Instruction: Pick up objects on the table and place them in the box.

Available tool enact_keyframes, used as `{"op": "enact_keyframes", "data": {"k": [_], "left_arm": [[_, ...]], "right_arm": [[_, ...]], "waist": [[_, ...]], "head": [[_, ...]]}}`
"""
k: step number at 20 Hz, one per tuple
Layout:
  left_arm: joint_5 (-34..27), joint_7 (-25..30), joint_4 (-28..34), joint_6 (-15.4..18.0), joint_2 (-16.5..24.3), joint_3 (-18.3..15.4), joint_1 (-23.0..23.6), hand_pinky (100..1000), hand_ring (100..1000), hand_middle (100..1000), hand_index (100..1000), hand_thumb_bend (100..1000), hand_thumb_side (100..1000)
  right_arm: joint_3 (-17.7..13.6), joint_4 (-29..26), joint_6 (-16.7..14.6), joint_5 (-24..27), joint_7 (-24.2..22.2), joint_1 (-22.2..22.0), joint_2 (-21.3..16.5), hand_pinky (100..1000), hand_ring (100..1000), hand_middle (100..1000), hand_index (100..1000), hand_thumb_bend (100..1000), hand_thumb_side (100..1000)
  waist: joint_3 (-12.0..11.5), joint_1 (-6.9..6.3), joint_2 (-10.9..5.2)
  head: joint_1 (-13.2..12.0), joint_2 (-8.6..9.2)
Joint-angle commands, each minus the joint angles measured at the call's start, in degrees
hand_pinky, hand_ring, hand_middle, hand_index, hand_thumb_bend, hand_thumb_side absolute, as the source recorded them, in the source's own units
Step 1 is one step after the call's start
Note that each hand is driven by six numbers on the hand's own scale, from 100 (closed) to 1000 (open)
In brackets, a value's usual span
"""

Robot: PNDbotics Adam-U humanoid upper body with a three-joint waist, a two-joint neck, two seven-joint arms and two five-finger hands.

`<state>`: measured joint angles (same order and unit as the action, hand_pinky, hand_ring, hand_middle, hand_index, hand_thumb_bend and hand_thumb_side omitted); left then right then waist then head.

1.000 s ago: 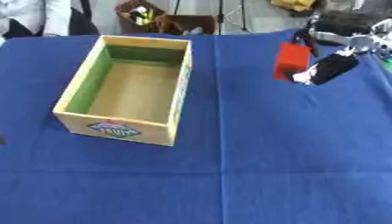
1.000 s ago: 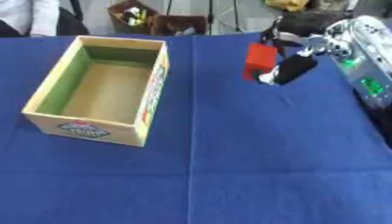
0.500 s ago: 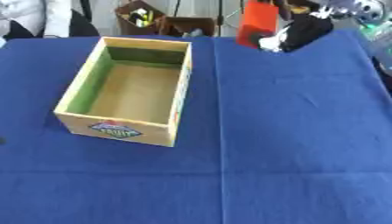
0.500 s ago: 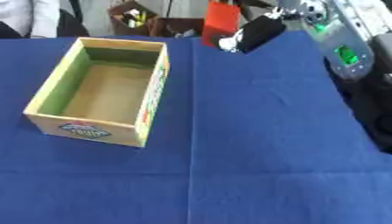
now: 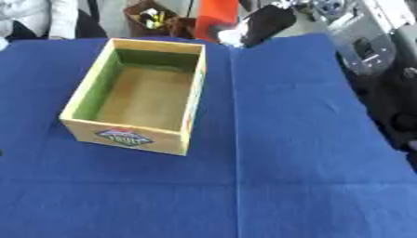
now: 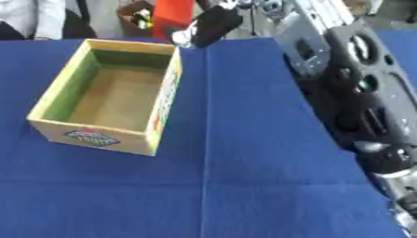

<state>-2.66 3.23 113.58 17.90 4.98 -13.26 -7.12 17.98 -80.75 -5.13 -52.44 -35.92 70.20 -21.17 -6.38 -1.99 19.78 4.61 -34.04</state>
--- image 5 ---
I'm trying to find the orange upright object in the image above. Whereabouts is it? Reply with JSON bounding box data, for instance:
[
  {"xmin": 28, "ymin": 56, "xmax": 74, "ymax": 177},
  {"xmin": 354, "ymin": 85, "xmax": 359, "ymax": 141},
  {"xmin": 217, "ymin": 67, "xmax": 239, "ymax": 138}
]
[{"xmin": 194, "ymin": 0, "xmax": 241, "ymax": 43}]

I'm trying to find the brown container with small items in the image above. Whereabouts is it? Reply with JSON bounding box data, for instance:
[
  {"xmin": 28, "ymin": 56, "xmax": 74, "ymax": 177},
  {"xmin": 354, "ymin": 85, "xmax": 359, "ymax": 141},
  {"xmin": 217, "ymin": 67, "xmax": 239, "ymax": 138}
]
[{"xmin": 122, "ymin": 0, "xmax": 197, "ymax": 40}]

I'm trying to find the person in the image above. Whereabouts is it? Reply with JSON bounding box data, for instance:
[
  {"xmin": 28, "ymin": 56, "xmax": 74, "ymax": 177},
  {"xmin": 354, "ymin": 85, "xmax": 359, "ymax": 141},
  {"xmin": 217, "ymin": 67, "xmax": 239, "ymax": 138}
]
[{"xmin": 0, "ymin": 0, "xmax": 110, "ymax": 52}]

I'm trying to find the tan cardboard box green inside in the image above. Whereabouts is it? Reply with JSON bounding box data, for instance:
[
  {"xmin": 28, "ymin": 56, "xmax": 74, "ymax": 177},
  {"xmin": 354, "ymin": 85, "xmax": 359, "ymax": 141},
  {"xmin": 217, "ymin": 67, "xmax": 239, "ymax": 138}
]
[{"xmin": 57, "ymin": 37, "xmax": 209, "ymax": 157}]

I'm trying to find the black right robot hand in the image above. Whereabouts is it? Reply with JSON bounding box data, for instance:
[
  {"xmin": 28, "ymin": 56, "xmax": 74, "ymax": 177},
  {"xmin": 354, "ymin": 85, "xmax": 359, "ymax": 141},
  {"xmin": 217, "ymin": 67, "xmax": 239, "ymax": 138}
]
[{"xmin": 216, "ymin": 3, "xmax": 300, "ymax": 49}]

